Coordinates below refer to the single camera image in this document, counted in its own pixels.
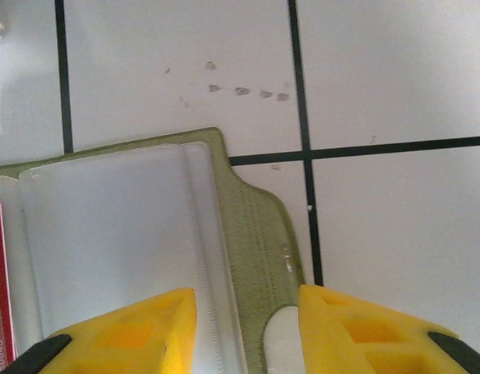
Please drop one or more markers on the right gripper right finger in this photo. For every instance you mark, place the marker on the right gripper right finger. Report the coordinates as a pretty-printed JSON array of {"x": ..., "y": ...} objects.
[{"x": 361, "y": 343}]

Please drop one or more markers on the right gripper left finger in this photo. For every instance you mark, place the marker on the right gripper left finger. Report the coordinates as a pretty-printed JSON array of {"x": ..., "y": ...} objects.
[{"x": 127, "y": 339}]

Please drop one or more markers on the green card holder wallet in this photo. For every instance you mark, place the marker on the green card holder wallet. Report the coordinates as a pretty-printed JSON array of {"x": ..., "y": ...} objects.
[{"x": 255, "y": 233}]

